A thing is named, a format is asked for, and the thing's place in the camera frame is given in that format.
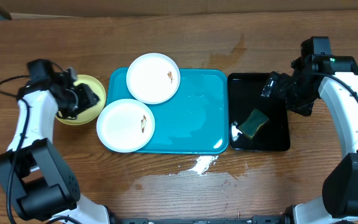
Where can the green yellow sponge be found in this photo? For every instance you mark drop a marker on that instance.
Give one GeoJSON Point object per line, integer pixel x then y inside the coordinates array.
{"type": "Point", "coordinates": [253, 123]}

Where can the yellow-green plate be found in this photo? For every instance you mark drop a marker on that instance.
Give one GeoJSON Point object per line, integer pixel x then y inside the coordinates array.
{"type": "Point", "coordinates": [90, 114]}

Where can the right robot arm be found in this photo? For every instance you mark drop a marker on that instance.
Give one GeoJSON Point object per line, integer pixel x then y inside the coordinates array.
{"type": "Point", "coordinates": [334, 79]}

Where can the white plate top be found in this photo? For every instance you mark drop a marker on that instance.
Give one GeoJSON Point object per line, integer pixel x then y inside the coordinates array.
{"type": "Point", "coordinates": [153, 78]}

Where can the white plate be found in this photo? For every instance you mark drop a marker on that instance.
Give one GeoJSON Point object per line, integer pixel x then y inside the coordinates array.
{"type": "Point", "coordinates": [125, 125]}
{"type": "Point", "coordinates": [153, 78]}

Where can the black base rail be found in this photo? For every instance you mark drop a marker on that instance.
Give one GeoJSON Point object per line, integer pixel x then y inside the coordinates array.
{"type": "Point", "coordinates": [257, 219]}

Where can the teal plastic tray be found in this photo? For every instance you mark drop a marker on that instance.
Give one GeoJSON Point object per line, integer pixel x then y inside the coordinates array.
{"type": "Point", "coordinates": [195, 120]}

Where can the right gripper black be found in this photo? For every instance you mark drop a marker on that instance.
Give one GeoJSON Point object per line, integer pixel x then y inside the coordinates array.
{"type": "Point", "coordinates": [305, 108]}

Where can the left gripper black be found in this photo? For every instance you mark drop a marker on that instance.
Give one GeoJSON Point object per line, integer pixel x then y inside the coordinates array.
{"type": "Point", "coordinates": [89, 98]}

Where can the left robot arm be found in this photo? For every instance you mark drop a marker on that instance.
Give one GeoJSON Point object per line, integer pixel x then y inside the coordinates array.
{"type": "Point", "coordinates": [37, 181]}

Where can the black plastic tray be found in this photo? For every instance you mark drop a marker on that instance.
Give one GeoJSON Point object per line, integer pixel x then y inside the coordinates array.
{"type": "Point", "coordinates": [244, 95]}

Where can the white plate lower left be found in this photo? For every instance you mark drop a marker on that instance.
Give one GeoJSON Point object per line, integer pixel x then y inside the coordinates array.
{"type": "Point", "coordinates": [125, 125]}

